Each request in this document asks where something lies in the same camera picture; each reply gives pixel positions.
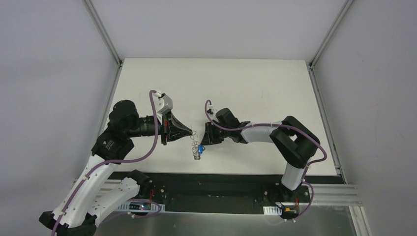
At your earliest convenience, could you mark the blue tagged key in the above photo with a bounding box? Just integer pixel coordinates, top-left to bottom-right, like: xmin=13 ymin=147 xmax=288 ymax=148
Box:
xmin=197 ymin=145 xmax=205 ymax=155

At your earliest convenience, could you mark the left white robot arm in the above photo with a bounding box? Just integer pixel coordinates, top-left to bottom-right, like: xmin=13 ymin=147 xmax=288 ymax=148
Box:
xmin=39 ymin=95 xmax=192 ymax=236

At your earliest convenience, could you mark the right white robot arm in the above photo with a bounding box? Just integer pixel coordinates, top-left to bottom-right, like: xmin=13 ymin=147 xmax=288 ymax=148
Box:
xmin=201 ymin=108 xmax=321 ymax=202

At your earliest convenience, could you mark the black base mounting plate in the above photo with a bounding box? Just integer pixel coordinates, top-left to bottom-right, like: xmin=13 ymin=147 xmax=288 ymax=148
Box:
xmin=135 ymin=172 xmax=311 ymax=214

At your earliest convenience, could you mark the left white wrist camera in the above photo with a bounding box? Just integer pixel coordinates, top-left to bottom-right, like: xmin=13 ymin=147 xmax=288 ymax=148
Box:
xmin=152 ymin=90 xmax=174 ymax=123

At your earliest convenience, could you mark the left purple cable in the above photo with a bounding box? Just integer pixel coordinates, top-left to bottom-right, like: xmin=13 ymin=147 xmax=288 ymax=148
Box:
xmin=49 ymin=89 xmax=163 ymax=236

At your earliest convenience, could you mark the purple cable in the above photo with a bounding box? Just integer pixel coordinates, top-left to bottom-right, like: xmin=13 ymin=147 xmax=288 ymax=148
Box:
xmin=49 ymin=89 xmax=163 ymax=236
xmin=204 ymin=99 xmax=328 ymax=217

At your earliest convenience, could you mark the left white cable duct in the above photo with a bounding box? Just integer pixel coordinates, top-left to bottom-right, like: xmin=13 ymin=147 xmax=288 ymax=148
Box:
xmin=115 ymin=201 xmax=165 ymax=213

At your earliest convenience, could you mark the white cable duct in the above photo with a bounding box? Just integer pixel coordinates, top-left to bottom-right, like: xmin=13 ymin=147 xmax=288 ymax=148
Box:
xmin=263 ymin=206 xmax=282 ymax=216
xmin=115 ymin=201 xmax=165 ymax=213

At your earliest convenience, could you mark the right white cable duct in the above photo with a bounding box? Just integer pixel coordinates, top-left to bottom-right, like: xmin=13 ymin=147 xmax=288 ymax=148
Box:
xmin=263 ymin=206 xmax=282 ymax=216

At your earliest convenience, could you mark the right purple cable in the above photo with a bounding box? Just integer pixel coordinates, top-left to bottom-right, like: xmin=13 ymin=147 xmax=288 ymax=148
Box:
xmin=204 ymin=99 xmax=328 ymax=217

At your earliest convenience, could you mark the right aluminium frame post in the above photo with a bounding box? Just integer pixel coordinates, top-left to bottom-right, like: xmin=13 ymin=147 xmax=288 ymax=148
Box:
xmin=309 ymin=0 xmax=356 ymax=70

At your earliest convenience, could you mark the aluminium frame post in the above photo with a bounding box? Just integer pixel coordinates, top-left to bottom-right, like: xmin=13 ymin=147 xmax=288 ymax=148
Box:
xmin=309 ymin=0 xmax=356 ymax=70
xmin=83 ymin=0 xmax=122 ymax=67

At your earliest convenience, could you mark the aluminium rail frame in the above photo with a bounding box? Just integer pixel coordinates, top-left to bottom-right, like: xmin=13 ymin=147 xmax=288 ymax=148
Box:
xmin=312 ymin=184 xmax=362 ymax=207

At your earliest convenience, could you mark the left aluminium frame post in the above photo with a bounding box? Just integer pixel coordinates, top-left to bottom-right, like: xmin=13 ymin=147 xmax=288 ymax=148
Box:
xmin=83 ymin=0 xmax=122 ymax=67

